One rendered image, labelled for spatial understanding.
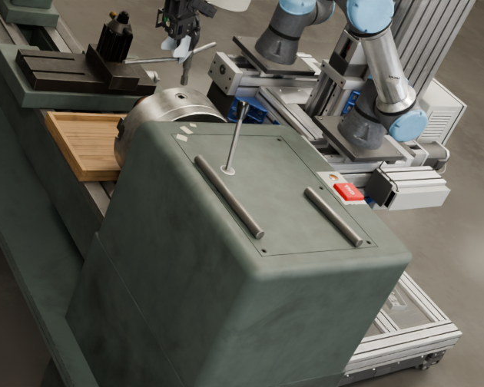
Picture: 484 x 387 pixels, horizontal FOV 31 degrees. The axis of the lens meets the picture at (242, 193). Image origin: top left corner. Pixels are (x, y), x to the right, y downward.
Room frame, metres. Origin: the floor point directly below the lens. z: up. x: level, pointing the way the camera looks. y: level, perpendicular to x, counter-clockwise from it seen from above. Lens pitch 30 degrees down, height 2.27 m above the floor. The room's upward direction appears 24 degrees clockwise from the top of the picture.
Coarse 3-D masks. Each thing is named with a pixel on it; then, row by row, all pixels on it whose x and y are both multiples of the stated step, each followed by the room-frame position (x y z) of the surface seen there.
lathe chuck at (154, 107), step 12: (156, 96) 2.07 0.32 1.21; (168, 96) 2.07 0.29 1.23; (192, 96) 2.11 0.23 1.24; (204, 96) 2.18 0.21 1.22; (144, 108) 2.03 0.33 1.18; (156, 108) 2.03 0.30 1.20; (168, 108) 2.03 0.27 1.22; (216, 108) 2.16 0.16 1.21; (132, 120) 2.02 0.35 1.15; (144, 120) 2.00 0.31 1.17; (132, 132) 1.99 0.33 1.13; (120, 144) 2.00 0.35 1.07; (120, 156) 2.00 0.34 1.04
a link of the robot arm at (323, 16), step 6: (318, 0) 2.91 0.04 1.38; (324, 0) 2.92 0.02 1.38; (330, 0) 2.94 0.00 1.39; (318, 6) 2.90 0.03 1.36; (324, 6) 2.93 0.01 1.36; (330, 6) 2.96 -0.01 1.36; (318, 12) 2.89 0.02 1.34; (324, 12) 2.93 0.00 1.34; (330, 12) 2.98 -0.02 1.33; (318, 18) 2.91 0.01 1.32; (324, 18) 2.96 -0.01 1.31; (312, 24) 2.90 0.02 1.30; (318, 24) 2.97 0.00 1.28
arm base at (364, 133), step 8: (352, 112) 2.48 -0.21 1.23; (360, 112) 2.46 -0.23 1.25; (344, 120) 2.48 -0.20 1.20; (352, 120) 2.46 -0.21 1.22; (360, 120) 2.45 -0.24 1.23; (368, 120) 2.44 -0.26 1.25; (376, 120) 2.45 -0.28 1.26; (344, 128) 2.45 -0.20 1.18; (352, 128) 2.44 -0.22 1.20; (360, 128) 2.44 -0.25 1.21; (368, 128) 2.44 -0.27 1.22; (376, 128) 2.45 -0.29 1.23; (384, 128) 2.48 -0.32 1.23; (344, 136) 2.44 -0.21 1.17; (352, 136) 2.43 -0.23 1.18; (360, 136) 2.44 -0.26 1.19; (368, 136) 2.44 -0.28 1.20; (376, 136) 2.45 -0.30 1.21; (360, 144) 2.43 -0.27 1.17; (368, 144) 2.43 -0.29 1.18; (376, 144) 2.45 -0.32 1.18
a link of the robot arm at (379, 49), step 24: (336, 0) 2.25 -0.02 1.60; (360, 0) 2.16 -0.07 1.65; (384, 0) 2.19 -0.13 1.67; (360, 24) 2.16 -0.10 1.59; (384, 24) 2.19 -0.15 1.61; (384, 48) 2.25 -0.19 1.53; (384, 72) 2.27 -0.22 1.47; (384, 96) 2.31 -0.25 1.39; (408, 96) 2.33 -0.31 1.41; (384, 120) 2.34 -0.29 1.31; (408, 120) 2.31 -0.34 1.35
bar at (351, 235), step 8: (304, 192) 1.83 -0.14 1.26; (312, 192) 1.83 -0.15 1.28; (312, 200) 1.81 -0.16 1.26; (320, 200) 1.80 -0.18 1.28; (320, 208) 1.79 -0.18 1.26; (328, 208) 1.79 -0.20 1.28; (328, 216) 1.77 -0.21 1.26; (336, 216) 1.77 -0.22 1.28; (336, 224) 1.75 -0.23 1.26; (344, 224) 1.75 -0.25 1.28; (344, 232) 1.73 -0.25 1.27; (352, 232) 1.73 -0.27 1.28; (352, 240) 1.71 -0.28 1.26; (360, 240) 1.71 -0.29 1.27
